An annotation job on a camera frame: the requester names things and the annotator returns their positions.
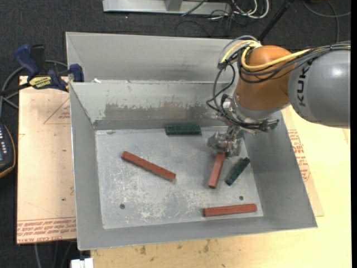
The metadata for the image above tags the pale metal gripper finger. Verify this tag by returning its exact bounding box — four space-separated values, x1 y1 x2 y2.
225 137 243 158
207 131 225 154

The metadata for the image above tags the dark green flat block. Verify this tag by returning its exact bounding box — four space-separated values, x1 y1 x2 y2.
165 125 202 136
224 156 251 186

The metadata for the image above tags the red-brown flat block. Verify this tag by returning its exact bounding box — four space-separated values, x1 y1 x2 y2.
208 152 226 189
202 203 258 218
120 150 177 183

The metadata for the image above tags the grey metal bin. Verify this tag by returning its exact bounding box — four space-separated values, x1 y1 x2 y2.
65 31 318 251

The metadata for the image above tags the brown cardboard board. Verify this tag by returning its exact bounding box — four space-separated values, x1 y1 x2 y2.
16 75 325 245

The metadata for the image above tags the black cylinder on white bracket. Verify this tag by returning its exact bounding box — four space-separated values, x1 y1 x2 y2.
221 94 233 110

